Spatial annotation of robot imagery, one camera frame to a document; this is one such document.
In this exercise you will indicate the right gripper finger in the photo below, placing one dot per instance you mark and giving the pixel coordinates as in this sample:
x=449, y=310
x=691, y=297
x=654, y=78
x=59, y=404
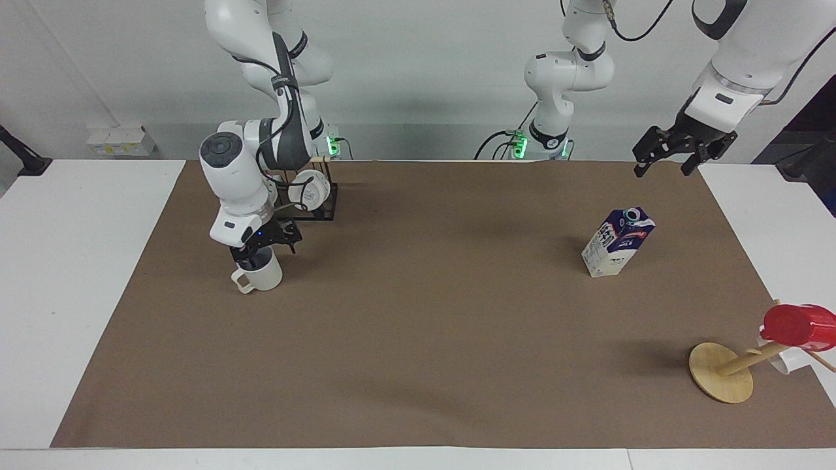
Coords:
x=245, y=259
x=291, y=236

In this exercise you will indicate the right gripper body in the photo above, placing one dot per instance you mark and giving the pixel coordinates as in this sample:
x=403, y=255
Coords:
x=263, y=238

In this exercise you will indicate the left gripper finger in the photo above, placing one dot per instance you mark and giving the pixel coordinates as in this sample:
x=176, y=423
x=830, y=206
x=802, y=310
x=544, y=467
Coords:
x=655, y=149
x=708, y=151

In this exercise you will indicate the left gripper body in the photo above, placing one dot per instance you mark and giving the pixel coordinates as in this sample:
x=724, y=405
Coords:
x=697, y=130

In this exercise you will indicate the white mug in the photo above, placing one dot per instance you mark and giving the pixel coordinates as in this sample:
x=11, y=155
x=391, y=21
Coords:
x=261, y=275
x=312, y=189

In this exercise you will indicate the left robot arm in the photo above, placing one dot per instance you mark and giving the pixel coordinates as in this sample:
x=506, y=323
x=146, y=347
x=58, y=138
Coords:
x=562, y=72

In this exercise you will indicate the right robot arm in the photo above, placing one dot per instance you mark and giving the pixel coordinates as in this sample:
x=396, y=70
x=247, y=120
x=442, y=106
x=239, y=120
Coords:
x=238, y=173

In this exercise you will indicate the blue and white milk carton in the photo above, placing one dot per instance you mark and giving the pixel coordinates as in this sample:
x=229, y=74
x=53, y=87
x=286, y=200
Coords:
x=617, y=243

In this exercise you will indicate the red cup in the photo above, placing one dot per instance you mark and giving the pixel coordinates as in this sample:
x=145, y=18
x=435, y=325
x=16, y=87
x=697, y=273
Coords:
x=800, y=326

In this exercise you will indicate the white cup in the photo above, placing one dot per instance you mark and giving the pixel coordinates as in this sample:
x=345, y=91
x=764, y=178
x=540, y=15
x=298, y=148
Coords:
x=787, y=360

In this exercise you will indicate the black stand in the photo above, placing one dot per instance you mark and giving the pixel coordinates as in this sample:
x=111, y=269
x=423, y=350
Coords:
x=23, y=160
x=813, y=170

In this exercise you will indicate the wooden mug tree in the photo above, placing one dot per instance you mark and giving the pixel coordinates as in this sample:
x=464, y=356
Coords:
x=720, y=372

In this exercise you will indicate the white wall box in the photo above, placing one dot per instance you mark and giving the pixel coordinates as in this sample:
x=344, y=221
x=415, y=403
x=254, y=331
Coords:
x=121, y=141

